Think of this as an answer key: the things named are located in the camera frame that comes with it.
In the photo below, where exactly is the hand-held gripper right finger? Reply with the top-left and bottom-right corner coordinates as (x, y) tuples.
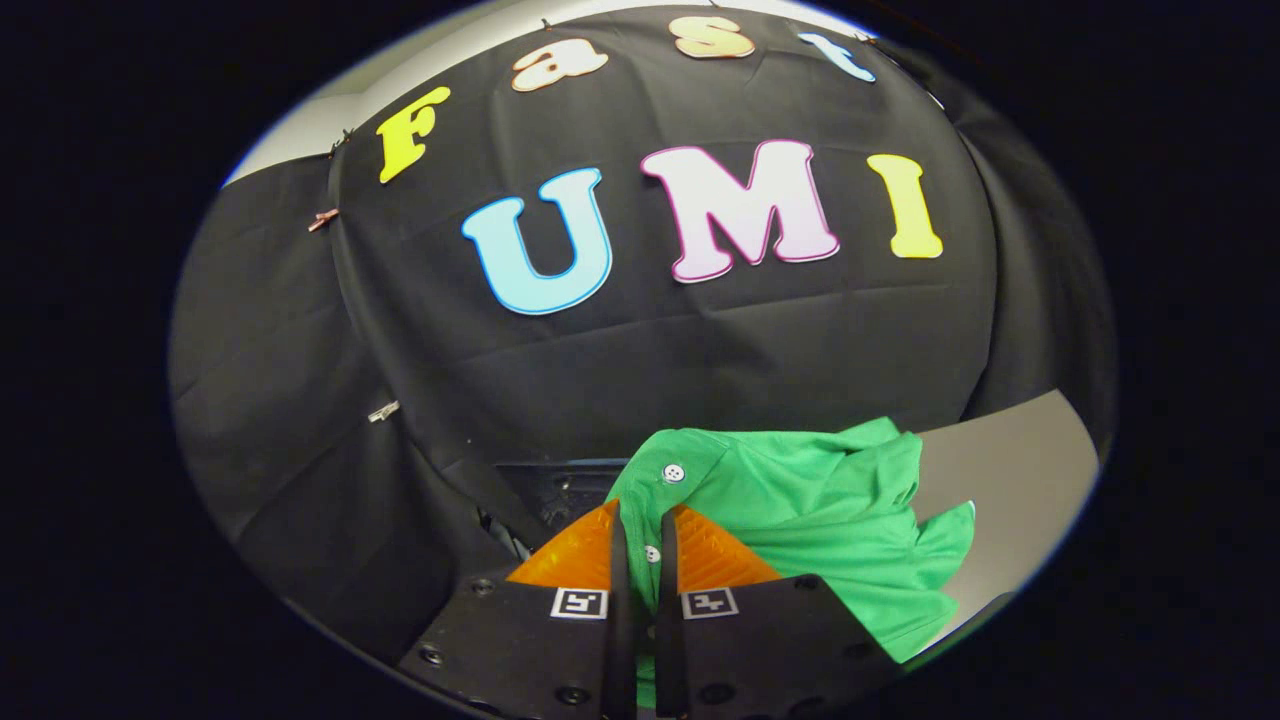
(655, 503), (901, 720)

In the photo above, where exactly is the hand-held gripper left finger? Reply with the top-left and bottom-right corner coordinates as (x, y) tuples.
(395, 500), (638, 720)

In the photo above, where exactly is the dark grey washing machine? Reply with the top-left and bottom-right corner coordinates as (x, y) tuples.
(480, 458), (633, 563)

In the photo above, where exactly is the green polo shirt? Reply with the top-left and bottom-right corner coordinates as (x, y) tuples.
(605, 417), (976, 711)

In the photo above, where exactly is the black backdrop cloth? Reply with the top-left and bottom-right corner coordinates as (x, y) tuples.
(168, 5), (1116, 666)

